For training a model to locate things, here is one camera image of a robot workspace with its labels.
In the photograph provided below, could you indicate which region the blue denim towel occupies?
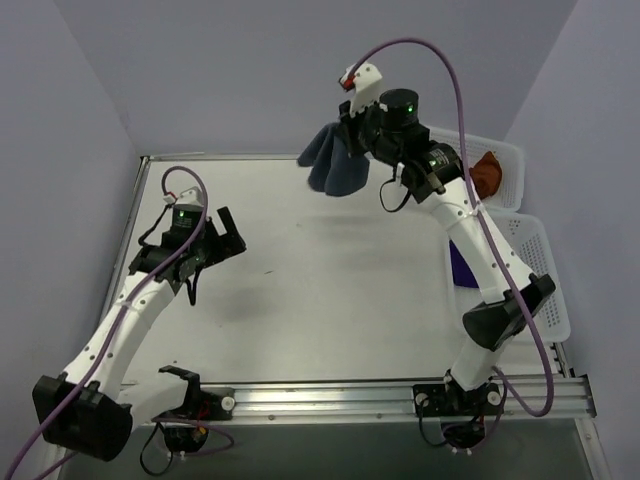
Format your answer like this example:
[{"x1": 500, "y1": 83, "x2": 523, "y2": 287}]
[{"x1": 297, "y1": 122, "x2": 370, "y2": 197}]

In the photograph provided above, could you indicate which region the orange brown towel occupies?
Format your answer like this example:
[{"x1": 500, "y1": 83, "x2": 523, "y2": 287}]
[{"x1": 470, "y1": 151, "x2": 503, "y2": 200}]

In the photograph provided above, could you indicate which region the purple towel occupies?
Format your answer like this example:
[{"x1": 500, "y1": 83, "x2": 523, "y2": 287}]
[{"x1": 449, "y1": 241, "x2": 479, "y2": 290}]

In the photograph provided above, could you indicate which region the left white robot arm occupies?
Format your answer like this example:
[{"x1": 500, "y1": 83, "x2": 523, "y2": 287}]
[{"x1": 32, "y1": 200, "x2": 246, "y2": 461}]

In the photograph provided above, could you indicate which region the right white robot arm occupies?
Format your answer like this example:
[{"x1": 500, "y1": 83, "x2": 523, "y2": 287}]
[{"x1": 339, "y1": 89, "x2": 556, "y2": 391}]

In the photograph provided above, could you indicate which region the white source basket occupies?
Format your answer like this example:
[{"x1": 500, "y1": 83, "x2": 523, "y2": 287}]
[{"x1": 429, "y1": 127, "x2": 525, "y2": 212}]

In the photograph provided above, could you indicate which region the white stacking basket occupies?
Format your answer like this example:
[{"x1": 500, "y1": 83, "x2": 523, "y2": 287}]
[{"x1": 442, "y1": 209, "x2": 572, "y2": 346}]

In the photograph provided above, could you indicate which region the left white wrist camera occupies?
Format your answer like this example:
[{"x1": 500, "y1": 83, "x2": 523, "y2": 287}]
[{"x1": 163, "y1": 186, "x2": 205, "y2": 208}]

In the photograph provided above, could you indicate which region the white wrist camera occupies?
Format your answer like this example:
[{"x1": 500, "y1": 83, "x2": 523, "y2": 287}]
[
  {"x1": 339, "y1": 62, "x2": 383, "y2": 117},
  {"x1": 163, "y1": 186, "x2": 205, "y2": 208}
]

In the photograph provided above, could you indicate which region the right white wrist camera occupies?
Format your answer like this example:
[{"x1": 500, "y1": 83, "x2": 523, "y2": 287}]
[{"x1": 339, "y1": 62, "x2": 383, "y2": 117}]

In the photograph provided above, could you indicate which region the aluminium mounting rail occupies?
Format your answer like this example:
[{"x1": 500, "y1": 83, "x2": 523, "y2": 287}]
[{"x1": 54, "y1": 377, "x2": 599, "y2": 426}]

